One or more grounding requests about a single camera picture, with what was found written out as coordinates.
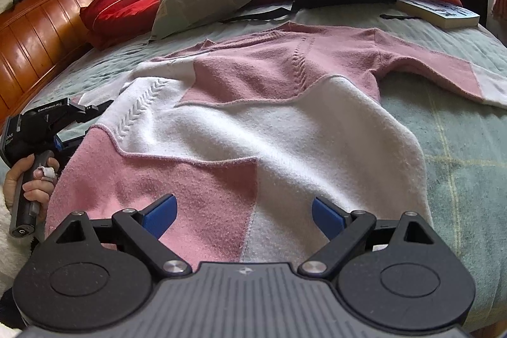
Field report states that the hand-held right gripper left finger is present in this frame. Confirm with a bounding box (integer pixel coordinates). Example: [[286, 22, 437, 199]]
[[55, 194, 193, 281]]

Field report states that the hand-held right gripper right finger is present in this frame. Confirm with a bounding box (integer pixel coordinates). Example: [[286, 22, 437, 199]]
[[298, 197, 434, 281]]

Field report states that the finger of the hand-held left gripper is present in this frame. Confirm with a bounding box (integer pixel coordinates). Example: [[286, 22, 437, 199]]
[[73, 99, 115, 125], [53, 128, 86, 156]]

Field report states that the pink and white sweater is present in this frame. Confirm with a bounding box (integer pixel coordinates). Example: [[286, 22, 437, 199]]
[[45, 21, 507, 263]]

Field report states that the person's left hand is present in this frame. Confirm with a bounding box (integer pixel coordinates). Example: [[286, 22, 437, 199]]
[[4, 156, 60, 216]]

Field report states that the wooden headboard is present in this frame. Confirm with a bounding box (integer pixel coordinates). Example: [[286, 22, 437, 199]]
[[0, 0, 111, 121]]

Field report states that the paperback book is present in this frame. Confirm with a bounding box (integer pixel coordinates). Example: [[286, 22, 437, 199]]
[[396, 0, 481, 30]]

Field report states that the striped orange curtain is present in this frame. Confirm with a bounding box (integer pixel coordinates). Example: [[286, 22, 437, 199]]
[[491, 0, 507, 30]]

